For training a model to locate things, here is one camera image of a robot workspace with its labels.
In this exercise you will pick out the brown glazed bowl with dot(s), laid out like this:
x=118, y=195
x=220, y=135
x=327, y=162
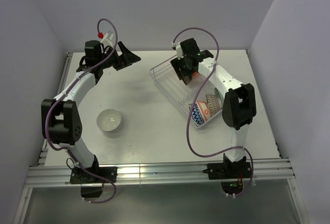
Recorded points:
x=186, y=77

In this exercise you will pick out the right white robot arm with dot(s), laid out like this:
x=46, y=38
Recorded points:
x=237, y=100

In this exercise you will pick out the aluminium frame rail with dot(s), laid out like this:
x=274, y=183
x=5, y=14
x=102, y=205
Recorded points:
x=158, y=173

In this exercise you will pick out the brown geometric patterned bowl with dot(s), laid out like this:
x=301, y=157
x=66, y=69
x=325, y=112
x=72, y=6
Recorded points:
x=214, y=103

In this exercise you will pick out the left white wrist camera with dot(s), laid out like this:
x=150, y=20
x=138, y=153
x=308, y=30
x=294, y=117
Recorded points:
x=106, y=39

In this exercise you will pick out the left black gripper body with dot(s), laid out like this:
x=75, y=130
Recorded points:
x=111, y=61

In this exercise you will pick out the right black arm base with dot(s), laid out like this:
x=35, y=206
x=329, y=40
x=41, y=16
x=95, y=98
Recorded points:
x=235, y=178

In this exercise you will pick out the white wire dish rack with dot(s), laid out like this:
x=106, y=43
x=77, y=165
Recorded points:
x=176, y=91

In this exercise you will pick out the plain white bowl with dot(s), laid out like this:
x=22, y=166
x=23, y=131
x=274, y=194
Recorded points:
x=108, y=120

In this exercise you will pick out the red blue patterned bowl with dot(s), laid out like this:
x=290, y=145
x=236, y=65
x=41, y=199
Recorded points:
x=196, y=114

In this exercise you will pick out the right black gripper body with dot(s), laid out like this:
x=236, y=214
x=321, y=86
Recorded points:
x=190, y=70

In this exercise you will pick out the pale green ribbed bowl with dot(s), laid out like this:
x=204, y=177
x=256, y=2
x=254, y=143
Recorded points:
x=219, y=96

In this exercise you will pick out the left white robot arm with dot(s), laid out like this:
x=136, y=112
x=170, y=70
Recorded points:
x=61, y=123

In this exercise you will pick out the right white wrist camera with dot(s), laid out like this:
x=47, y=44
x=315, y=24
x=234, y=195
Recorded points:
x=176, y=46

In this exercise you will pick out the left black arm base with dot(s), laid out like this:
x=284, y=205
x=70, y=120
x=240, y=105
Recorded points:
x=92, y=187

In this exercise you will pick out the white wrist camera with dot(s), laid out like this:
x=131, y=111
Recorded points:
x=176, y=46
x=106, y=39

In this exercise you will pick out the orange floral patterned bowl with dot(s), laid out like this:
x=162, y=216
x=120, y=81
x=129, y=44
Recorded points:
x=204, y=110

